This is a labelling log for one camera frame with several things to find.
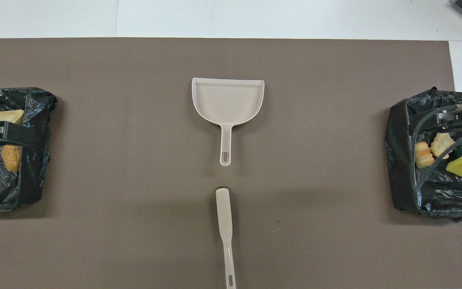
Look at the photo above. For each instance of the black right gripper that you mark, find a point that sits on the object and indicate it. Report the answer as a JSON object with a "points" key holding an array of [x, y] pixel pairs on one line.
{"points": [[451, 119]]}

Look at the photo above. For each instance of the bin lined with black bag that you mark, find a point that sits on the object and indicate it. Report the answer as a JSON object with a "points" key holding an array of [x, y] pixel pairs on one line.
{"points": [[34, 172], [403, 180]]}

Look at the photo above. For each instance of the plain yellow sponge block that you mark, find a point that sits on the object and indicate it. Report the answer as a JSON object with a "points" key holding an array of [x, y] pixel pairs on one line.
{"points": [[461, 166]]}

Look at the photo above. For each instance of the orange-brown bread roll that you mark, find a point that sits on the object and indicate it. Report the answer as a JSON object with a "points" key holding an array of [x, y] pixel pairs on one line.
{"points": [[11, 158]]}

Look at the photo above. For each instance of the beige hand brush black bristles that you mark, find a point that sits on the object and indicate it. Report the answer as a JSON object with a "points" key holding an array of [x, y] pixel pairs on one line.
{"points": [[223, 212]]}

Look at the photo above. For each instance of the brown table mat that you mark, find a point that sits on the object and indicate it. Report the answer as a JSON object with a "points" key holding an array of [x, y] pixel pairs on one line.
{"points": [[231, 52]]}

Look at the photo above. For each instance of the beige foam chunk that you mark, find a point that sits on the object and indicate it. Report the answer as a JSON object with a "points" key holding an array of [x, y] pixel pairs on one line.
{"points": [[424, 155], [10, 116], [441, 144]]}

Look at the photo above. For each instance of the beige plastic dustpan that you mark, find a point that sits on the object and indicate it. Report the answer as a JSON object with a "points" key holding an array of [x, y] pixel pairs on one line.
{"points": [[227, 100]]}

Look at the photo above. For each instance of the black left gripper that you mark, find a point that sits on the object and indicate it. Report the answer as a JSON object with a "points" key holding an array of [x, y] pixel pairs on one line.
{"points": [[16, 134]]}

